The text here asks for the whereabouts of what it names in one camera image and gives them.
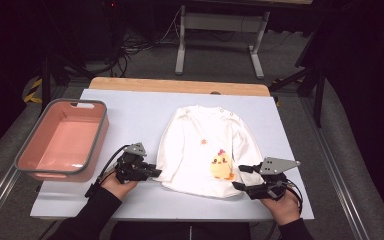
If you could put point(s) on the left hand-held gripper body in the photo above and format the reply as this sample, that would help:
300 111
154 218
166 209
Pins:
131 165

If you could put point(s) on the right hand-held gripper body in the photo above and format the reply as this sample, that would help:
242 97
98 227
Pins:
275 165

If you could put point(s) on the white child's shirt chick print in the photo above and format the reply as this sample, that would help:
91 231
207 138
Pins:
193 160

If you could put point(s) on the pink basket with grey rim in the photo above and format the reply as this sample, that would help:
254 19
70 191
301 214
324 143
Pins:
63 140

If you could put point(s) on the person's left hand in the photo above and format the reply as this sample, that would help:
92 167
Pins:
118 188

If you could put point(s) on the person's right hand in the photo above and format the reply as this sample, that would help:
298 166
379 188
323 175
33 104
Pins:
283 208

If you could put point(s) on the white board table cover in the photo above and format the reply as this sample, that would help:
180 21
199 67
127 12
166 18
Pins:
136 113

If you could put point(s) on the person's torso dark clothing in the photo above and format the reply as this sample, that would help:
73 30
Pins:
180 231

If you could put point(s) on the black metal stand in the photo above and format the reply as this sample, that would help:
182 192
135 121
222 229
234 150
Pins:
46 83
318 93

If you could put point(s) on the wooden table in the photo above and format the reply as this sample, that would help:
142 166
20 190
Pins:
180 86

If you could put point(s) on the yellow black striped tape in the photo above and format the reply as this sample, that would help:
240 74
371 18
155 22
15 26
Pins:
33 90

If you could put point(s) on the aluminium rail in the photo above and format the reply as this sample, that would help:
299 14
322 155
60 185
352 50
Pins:
0 200
333 173

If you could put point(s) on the grey metal desk frame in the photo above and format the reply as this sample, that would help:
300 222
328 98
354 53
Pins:
220 21

